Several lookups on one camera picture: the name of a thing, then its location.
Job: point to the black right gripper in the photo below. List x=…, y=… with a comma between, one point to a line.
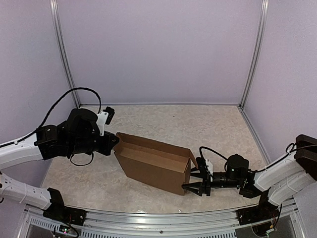
x=205, y=184

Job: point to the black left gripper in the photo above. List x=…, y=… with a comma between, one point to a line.
x=109, y=144

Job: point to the brown cardboard box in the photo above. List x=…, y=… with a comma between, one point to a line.
x=160, y=165

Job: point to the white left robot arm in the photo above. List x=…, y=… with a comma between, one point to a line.
x=45, y=143

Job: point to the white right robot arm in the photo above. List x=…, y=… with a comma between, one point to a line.
x=277, y=182

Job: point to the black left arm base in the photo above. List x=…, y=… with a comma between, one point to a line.
x=58, y=211

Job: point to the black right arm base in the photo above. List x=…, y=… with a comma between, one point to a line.
x=263, y=211

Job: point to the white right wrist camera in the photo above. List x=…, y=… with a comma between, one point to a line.
x=208, y=166

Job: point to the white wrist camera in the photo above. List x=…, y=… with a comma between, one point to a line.
x=208, y=166
x=104, y=118

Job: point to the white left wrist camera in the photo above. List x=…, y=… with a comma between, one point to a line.
x=104, y=118

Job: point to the front aluminium frame rail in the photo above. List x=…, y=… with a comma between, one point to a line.
x=214, y=224

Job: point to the left aluminium frame post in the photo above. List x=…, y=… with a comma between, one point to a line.
x=60, y=43

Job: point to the aluminium frame post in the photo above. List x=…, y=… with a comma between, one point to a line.
x=256, y=53
x=60, y=43

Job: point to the right aluminium frame post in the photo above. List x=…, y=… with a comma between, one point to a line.
x=256, y=53

